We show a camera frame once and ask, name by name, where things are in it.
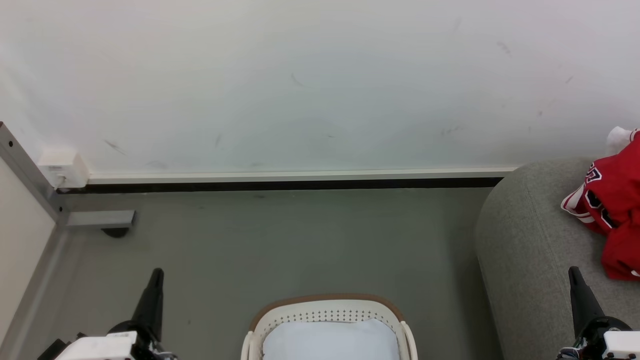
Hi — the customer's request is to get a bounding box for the grey metal frame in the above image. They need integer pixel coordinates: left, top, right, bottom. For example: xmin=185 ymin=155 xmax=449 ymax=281
xmin=0 ymin=121 xmax=136 ymax=360

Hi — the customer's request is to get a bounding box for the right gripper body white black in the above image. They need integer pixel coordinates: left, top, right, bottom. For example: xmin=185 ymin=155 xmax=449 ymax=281
xmin=557 ymin=316 xmax=640 ymax=360

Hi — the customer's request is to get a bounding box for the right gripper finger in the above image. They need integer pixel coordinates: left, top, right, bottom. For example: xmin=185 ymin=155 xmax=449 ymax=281
xmin=568 ymin=266 xmax=606 ymax=339

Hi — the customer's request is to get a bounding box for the white wall box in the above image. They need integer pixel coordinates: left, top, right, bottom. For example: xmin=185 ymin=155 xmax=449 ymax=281
xmin=38 ymin=150 xmax=90 ymax=190

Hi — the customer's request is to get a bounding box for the white and black baseboard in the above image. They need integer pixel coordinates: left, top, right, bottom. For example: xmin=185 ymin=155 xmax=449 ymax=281
xmin=56 ymin=167 xmax=519 ymax=195

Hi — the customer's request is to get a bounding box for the grey fabric sofa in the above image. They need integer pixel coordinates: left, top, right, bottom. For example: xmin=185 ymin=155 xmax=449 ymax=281
xmin=475 ymin=157 xmax=640 ymax=360

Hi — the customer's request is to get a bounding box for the white cloth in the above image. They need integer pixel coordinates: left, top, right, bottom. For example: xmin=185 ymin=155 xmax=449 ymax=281
xmin=262 ymin=318 xmax=401 ymax=360

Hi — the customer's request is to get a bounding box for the red basketball jersey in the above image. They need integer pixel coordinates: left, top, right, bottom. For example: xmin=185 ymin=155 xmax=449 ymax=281
xmin=560 ymin=126 xmax=640 ymax=281

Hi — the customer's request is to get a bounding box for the white perforated laundry basket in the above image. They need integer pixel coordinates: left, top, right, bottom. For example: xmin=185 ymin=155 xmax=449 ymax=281
xmin=241 ymin=293 xmax=419 ymax=360

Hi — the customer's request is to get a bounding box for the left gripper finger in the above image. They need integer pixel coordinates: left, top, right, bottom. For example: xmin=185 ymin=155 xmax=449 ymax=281
xmin=131 ymin=268 xmax=165 ymax=342

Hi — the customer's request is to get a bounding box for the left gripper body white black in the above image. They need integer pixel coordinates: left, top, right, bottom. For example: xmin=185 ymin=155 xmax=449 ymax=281
xmin=37 ymin=321 xmax=177 ymax=360

